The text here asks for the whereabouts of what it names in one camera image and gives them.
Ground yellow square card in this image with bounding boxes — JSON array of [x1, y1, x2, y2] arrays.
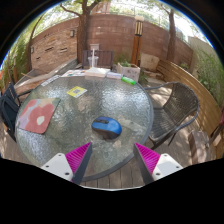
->
[[66, 85, 88, 99]]

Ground colourful printed sheet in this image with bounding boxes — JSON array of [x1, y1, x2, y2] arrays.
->
[[61, 69, 86, 78]]

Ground green marker pen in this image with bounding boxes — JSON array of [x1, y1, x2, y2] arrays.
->
[[120, 76, 137, 86]]

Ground wooden garden lamp post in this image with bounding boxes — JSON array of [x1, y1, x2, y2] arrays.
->
[[130, 15, 145, 66]]

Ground curved wooden slat bench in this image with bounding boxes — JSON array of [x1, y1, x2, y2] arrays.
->
[[156, 59, 224, 158]]

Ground stone brick raised planter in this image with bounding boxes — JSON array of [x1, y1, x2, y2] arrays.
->
[[14, 58, 79, 98]]

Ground clear plastic cup with straw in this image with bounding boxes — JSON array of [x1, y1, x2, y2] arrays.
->
[[87, 49, 100, 69]]

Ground thick white book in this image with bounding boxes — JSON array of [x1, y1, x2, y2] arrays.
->
[[84, 67, 111, 79]]

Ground large forked tree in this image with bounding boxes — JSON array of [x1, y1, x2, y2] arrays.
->
[[59, 0, 101, 64]]

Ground slim tree trunk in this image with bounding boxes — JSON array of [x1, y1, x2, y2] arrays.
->
[[165, 8, 178, 63]]

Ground white planter box with plants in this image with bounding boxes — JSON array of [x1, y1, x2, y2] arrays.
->
[[116, 61, 141, 83]]

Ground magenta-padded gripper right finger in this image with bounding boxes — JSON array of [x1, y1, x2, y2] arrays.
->
[[133, 142, 184, 185]]

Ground floral pink mouse pad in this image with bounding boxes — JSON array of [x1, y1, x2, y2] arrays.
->
[[17, 97, 62, 135]]

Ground thin pale book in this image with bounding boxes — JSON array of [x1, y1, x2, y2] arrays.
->
[[106, 71, 124, 80]]

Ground dark wooden slatted chair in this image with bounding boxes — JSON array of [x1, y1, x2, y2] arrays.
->
[[81, 49, 115, 70]]

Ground blue and black computer mouse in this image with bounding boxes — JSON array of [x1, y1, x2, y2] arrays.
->
[[91, 116, 123, 140]]

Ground dark wicker chair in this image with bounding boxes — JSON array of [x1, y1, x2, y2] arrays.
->
[[143, 81, 201, 150]]

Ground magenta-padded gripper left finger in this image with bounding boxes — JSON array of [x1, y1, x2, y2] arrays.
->
[[40, 142, 94, 186]]

